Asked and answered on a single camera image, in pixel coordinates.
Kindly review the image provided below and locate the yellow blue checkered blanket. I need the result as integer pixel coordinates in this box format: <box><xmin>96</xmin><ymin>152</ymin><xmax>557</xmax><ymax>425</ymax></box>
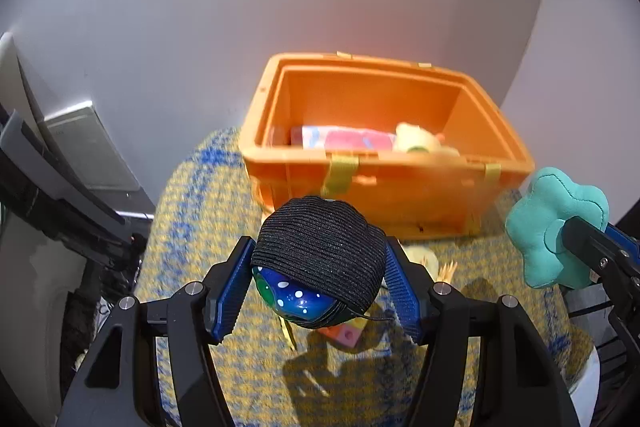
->
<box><xmin>133</xmin><ymin>126</ymin><xmax>599</xmax><ymax>427</ymax></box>

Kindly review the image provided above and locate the black knit blue ball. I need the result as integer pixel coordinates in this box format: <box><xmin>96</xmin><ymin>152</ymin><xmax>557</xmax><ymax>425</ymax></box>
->
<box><xmin>250</xmin><ymin>196</ymin><xmax>388</xmax><ymax>329</ymax></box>

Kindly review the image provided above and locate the colourful cube block toy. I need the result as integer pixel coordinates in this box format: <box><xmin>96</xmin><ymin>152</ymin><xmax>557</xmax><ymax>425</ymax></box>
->
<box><xmin>318</xmin><ymin>317</ymin><xmax>367</xmax><ymax>349</ymax></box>

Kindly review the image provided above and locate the orange plastic storage basket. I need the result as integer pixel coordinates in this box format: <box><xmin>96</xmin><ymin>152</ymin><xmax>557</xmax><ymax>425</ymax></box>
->
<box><xmin>239</xmin><ymin>53</ymin><xmax>535</xmax><ymax>239</ymax></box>

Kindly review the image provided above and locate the beige plush animal toy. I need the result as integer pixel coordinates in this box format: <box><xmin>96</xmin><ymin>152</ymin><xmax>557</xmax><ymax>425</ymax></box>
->
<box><xmin>402</xmin><ymin>245</ymin><xmax>458</xmax><ymax>285</ymax></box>

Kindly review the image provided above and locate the yellow plush dog green scarf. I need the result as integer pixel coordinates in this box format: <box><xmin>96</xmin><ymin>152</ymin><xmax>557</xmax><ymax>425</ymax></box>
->
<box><xmin>393</xmin><ymin>122</ymin><xmax>460</xmax><ymax>157</ymax></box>

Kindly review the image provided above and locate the pink patterned book in basket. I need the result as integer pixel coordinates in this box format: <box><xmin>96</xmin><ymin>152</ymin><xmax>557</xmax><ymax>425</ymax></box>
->
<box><xmin>290</xmin><ymin>126</ymin><xmax>395</xmax><ymax>150</ymax></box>

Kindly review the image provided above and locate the black tripod stand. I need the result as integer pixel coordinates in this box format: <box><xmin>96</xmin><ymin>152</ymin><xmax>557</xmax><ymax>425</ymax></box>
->
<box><xmin>0</xmin><ymin>106</ymin><xmax>151</xmax><ymax>287</ymax></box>

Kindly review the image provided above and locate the teal flower plush cushion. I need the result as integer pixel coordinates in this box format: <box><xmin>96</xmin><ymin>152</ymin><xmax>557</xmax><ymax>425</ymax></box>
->
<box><xmin>504</xmin><ymin>167</ymin><xmax>610</xmax><ymax>289</ymax></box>

